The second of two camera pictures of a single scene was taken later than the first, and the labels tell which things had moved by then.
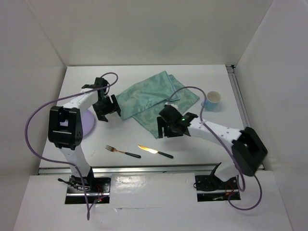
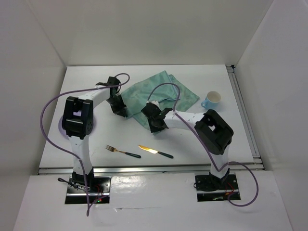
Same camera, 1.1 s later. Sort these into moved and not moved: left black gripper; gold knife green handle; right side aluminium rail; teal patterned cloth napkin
Moved: left black gripper
Not moved: teal patterned cloth napkin; right side aluminium rail; gold knife green handle
